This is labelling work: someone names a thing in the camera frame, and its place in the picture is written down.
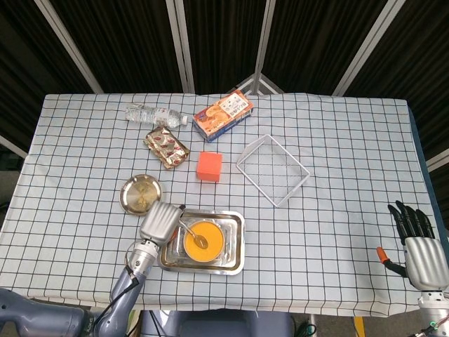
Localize orange blue cookie box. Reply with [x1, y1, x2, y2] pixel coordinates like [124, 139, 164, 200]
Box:
[192, 89, 255, 143]

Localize yellow powder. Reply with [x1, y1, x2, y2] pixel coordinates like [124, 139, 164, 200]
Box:
[185, 222, 225, 261]

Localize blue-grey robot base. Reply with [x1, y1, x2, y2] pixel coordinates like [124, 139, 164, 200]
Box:
[140, 308, 295, 337]

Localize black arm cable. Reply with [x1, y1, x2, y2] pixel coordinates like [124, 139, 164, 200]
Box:
[91, 270, 140, 333]

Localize gold foil snack packet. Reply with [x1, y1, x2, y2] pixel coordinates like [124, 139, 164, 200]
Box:
[142, 126, 192, 171]

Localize round gold metal plate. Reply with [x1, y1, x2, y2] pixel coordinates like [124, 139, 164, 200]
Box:
[119, 173, 163, 216]

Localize rectangular stainless steel tray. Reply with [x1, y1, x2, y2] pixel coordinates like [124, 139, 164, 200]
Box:
[159, 207, 246, 277]

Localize clear plastic water bottle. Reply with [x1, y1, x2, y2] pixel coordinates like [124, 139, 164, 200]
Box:
[125, 103, 189, 128]

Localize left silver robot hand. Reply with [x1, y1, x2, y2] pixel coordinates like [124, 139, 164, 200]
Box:
[139, 201, 187, 246]

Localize beige round bowl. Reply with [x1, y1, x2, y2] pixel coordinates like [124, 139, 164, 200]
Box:
[182, 219, 226, 263]

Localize black white-framed partition screen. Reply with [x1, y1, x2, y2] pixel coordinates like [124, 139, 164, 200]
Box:
[0, 0, 449, 183]

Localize white black checkered tablecloth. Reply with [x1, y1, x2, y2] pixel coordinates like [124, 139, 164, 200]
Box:
[0, 93, 449, 319]

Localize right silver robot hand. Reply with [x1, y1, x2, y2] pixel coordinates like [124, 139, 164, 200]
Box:
[376, 199, 449, 291]

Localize white wire mesh basket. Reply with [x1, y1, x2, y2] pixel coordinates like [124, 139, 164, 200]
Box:
[235, 133, 311, 207]

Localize orange foam cube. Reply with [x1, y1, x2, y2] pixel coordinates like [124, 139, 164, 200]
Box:
[196, 151, 224, 183]

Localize white triangular screen foot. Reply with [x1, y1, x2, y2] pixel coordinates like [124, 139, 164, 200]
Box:
[233, 72, 285, 95]

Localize small metal spoon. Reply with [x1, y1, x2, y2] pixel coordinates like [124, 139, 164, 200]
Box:
[180, 220, 210, 249]

